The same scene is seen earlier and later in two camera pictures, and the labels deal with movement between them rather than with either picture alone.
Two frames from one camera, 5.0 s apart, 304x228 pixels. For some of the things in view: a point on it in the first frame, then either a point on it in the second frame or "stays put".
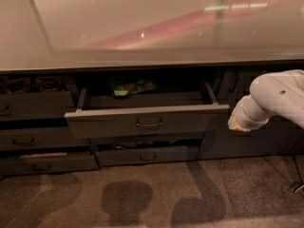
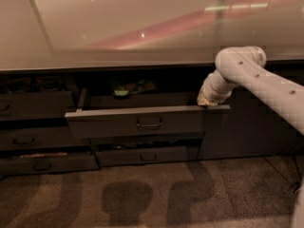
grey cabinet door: x=276 y=139 stays put
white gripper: x=241 y=119 -> x=209 y=92
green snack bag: x=123 y=85 stays put
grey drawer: x=36 y=104 stays put
